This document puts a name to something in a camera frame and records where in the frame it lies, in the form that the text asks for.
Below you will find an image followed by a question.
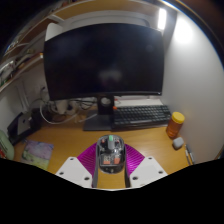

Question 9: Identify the black box under computer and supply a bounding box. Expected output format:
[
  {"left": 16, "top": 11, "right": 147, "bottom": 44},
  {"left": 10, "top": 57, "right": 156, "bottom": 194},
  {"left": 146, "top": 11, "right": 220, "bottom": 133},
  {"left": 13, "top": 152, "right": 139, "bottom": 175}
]
[{"left": 6, "top": 108, "right": 44, "bottom": 146}]

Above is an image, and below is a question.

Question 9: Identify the black curved computer monitor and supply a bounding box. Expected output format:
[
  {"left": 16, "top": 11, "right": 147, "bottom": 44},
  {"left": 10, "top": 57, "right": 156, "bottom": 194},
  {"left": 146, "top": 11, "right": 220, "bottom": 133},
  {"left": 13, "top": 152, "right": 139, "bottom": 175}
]
[{"left": 43, "top": 22, "right": 166, "bottom": 132}]

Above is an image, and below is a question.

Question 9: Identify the floral landscape print mouse pad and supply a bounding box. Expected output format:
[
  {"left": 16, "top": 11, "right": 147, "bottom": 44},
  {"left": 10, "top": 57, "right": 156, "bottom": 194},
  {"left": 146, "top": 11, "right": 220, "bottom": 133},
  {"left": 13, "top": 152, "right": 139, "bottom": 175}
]
[{"left": 20, "top": 139, "right": 55, "bottom": 171}]

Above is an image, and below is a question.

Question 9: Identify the small grey earbud case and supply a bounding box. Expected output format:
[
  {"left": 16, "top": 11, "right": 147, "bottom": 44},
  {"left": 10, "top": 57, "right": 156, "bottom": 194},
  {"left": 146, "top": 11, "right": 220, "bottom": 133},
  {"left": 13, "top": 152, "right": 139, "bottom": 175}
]
[{"left": 171, "top": 136, "right": 185, "bottom": 150}]

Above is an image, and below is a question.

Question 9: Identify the pale green chair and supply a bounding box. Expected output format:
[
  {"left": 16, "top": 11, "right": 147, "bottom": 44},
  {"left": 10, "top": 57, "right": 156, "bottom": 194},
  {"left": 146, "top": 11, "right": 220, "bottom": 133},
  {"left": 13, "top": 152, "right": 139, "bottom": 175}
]
[{"left": 0, "top": 129, "right": 15, "bottom": 161}]

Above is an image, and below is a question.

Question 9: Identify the wooden wall shelf with items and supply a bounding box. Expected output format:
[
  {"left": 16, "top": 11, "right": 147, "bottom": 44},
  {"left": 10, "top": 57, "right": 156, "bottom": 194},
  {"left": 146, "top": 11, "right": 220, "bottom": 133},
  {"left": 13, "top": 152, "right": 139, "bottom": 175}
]
[{"left": 0, "top": 6, "right": 68, "bottom": 94}]

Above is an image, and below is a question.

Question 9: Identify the dark mechanical keyboard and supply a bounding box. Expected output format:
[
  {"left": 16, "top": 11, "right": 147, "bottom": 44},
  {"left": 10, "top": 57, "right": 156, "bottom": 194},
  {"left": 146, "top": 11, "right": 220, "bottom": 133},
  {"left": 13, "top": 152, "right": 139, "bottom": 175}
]
[{"left": 112, "top": 104, "right": 172, "bottom": 129}]

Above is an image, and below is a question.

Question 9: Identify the black cable bundle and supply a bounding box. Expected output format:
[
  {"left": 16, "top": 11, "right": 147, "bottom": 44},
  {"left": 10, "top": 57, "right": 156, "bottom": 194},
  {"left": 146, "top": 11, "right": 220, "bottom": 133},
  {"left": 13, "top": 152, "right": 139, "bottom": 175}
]
[{"left": 49, "top": 97, "right": 99, "bottom": 113}]

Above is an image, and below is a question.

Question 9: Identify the bright ceiling light bar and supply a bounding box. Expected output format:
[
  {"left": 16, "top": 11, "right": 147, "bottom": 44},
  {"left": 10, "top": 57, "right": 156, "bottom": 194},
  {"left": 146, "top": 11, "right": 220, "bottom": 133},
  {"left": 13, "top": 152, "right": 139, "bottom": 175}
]
[{"left": 157, "top": 7, "right": 168, "bottom": 31}]

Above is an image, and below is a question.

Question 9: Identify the transparent computer mouse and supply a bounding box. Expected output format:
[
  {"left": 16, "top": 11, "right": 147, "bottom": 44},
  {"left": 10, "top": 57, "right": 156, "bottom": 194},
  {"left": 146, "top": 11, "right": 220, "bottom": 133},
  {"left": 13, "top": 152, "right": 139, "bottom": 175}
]
[{"left": 95, "top": 134, "right": 126, "bottom": 175}]

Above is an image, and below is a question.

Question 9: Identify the silver mini computer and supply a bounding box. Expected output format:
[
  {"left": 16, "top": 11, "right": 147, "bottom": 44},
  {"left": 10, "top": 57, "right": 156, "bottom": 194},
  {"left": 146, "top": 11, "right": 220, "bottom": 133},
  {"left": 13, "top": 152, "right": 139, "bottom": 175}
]
[{"left": 16, "top": 111, "right": 33, "bottom": 136}]

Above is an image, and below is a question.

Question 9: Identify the orange jar with yellow lid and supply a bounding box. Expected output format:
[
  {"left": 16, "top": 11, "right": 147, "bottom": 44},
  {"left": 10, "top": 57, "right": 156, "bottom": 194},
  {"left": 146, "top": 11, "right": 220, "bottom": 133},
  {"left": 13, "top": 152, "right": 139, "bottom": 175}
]
[{"left": 165, "top": 111, "right": 186, "bottom": 139}]

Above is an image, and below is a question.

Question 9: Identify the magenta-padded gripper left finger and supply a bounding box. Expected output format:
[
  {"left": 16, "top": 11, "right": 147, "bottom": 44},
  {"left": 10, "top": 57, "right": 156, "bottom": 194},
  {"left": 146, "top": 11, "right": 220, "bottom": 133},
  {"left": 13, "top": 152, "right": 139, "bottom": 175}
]
[{"left": 54, "top": 143, "right": 100, "bottom": 189}]

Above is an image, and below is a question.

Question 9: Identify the white power strip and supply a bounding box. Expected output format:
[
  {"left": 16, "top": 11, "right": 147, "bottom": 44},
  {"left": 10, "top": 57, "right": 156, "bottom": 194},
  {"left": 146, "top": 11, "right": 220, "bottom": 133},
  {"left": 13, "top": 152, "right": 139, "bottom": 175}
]
[{"left": 54, "top": 99, "right": 76, "bottom": 115}]

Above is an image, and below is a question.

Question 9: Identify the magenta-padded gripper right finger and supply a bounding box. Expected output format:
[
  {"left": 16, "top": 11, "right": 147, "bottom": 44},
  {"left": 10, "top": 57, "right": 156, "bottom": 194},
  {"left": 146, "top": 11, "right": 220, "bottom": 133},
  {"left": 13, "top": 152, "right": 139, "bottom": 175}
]
[{"left": 123, "top": 143, "right": 169, "bottom": 188}]

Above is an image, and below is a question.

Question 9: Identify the white cable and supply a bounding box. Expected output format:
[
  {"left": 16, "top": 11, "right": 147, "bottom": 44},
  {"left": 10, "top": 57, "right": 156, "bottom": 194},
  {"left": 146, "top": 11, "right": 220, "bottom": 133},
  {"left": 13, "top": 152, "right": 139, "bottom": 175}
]
[{"left": 39, "top": 99, "right": 82, "bottom": 125}]

